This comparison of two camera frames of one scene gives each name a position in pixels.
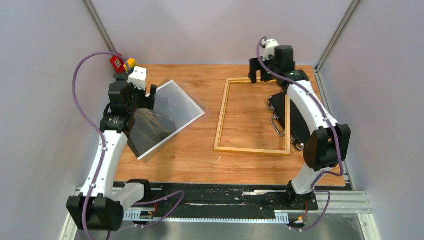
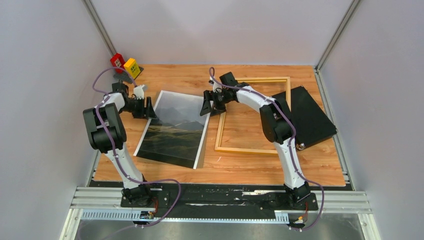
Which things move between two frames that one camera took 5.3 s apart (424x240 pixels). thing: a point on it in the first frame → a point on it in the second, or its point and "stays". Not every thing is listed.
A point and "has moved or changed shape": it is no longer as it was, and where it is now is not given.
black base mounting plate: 178,200 stays
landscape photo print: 174,110 has moved or changed shape
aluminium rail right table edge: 332,115 stays
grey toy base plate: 121,77 stays
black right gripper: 255,65 → 209,95
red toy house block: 117,63 stays
